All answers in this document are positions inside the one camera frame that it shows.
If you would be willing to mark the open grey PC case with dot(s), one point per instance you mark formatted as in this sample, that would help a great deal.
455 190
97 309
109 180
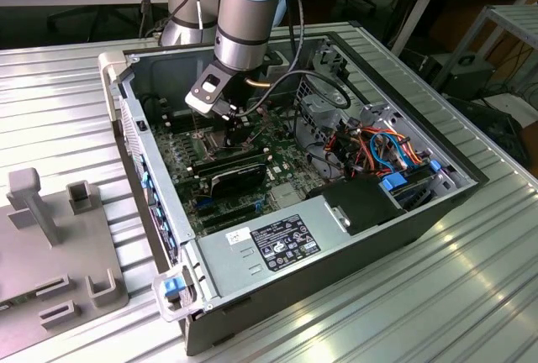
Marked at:
294 279

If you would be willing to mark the graphics card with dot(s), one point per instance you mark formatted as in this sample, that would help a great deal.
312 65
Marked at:
239 180

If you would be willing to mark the metal locking lever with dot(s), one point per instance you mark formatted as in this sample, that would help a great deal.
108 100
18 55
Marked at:
196 125

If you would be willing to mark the silver metal bracket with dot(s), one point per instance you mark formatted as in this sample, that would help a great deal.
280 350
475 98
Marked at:
378 113

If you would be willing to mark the silver chipset heatsink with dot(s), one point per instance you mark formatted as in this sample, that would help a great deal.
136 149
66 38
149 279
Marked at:
286 196

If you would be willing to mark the black plastic shroud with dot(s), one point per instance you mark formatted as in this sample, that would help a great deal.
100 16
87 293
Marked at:
361 203

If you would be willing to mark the black equipment box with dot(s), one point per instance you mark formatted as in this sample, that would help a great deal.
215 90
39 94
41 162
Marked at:
471 79

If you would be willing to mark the silver power supply unit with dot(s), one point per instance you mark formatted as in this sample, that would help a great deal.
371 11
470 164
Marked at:
235 266

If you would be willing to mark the grey parts rack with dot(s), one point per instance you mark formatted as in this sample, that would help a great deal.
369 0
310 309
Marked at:
42 254

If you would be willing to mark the blue expansion slot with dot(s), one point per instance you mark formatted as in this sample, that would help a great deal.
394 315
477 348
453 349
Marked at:
204 201

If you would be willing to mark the black expansion slot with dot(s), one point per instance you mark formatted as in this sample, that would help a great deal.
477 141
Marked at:
229 211

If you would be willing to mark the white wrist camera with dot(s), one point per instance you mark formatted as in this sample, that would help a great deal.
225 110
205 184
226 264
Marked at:
206 108

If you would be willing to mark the blue disk carrier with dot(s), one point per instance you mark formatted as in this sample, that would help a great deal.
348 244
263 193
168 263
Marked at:
395 181

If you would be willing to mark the CPU socket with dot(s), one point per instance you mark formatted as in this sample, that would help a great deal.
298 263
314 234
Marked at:
214 144

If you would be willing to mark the blue plastic case latch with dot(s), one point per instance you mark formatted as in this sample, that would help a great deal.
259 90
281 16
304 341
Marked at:
171 287

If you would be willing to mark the silver drive cage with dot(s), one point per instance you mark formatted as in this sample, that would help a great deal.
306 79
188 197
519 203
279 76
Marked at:
319 111

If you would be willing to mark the green motherboard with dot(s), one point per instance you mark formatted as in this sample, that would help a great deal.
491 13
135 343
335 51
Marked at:
290 157

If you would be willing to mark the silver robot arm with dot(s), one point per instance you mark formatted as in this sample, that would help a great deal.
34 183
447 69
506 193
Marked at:
244 14

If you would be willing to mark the aluminium slat table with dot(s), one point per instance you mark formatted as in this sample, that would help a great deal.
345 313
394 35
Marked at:
519 14

